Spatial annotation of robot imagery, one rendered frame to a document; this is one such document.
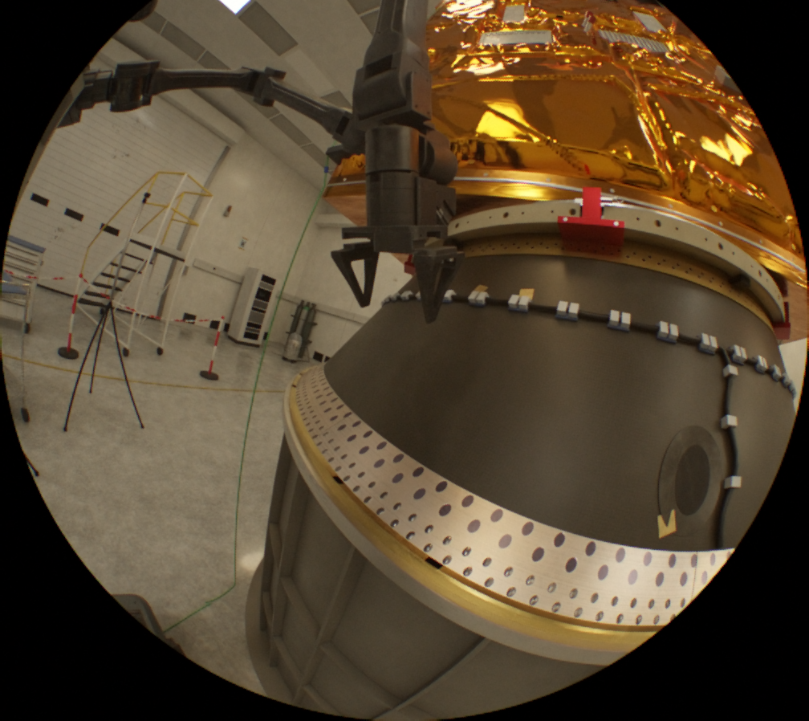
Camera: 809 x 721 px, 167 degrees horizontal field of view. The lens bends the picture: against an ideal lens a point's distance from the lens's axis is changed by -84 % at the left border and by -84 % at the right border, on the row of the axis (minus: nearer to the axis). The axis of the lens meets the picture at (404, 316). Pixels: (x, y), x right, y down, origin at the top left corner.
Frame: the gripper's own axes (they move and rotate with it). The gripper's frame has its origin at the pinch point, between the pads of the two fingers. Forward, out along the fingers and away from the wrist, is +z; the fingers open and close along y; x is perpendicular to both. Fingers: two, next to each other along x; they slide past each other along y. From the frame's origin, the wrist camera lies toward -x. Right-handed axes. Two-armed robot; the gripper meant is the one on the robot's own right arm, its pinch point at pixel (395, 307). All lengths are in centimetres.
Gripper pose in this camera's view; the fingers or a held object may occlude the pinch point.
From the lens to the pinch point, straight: 31.6
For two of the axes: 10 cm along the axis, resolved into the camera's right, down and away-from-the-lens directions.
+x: -6.1, 2.7, -7.5
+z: 0.1, 9.4, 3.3
